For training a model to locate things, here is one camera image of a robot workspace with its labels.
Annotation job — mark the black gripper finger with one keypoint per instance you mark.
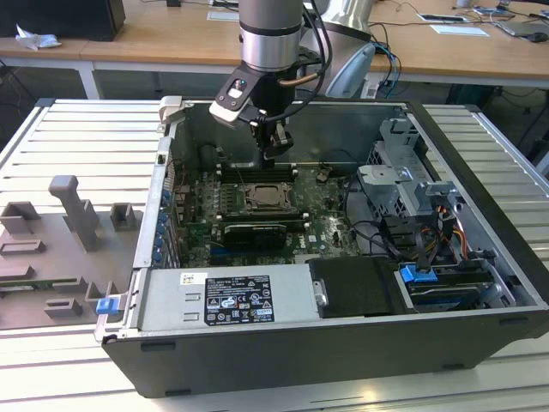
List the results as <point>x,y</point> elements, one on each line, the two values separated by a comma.
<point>267,159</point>
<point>283,143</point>

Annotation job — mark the thin metal locking lever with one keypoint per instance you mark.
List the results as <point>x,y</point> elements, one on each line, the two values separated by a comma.
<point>270,210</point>
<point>241,176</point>

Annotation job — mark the CPU with silver top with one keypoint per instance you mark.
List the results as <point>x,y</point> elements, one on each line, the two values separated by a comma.
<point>270,195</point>

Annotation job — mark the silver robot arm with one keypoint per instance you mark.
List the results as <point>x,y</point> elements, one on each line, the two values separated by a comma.
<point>268,38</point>

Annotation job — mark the black RAM slot white clips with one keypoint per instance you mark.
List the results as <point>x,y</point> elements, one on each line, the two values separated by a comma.
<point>285,167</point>
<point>296,215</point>
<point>297,223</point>
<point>285,174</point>

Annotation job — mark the black graphics card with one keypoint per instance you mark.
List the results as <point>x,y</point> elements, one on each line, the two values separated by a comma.
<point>257,238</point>

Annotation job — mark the pale blue teach pendant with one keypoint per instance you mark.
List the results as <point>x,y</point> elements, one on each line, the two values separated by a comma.
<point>356,68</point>

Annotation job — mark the green motherboard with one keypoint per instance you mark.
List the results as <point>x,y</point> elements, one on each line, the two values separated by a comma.
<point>326,232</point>

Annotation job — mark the silver perforated drive cage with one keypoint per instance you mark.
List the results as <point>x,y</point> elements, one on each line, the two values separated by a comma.
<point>386,189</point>

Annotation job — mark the wooden desk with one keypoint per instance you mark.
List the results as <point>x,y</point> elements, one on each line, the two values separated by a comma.
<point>171,38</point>

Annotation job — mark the black plastic shroud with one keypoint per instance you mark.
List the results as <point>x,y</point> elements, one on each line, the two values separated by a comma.
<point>356,287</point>

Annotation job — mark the silver power supply box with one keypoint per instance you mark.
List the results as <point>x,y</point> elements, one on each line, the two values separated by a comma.
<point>171,300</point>

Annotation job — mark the hard disk in blue carrier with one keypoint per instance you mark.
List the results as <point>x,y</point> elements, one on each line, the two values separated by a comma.
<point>416,274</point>

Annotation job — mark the white framed tablet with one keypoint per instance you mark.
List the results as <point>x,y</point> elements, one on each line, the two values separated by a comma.
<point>442,17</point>

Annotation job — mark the white paper sheet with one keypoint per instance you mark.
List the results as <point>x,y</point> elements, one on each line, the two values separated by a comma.
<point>459,30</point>

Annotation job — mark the black and silver PC case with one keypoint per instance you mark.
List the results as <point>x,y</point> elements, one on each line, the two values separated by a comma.
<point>300,365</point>

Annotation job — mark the blue plastic latch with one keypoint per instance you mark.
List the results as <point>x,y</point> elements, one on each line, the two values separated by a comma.
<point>107,307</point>

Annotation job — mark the black box on desk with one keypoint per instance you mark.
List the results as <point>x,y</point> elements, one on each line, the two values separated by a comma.
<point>64,17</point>

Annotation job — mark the grey parts rack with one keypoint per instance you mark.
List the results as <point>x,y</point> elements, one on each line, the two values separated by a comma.
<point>64,257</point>

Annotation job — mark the crumpled white paper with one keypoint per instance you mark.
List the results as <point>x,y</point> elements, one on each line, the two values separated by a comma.
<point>38,40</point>

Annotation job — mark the grey laptop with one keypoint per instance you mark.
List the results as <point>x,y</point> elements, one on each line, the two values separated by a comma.
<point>521,28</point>

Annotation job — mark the green RAM stick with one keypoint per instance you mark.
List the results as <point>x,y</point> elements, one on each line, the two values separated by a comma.
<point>25,283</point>

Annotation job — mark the black computer mouse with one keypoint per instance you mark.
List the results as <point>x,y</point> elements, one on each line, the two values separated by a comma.
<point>536,38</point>

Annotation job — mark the black and white wrist camera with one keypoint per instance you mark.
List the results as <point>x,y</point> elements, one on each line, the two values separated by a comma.
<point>231,92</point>

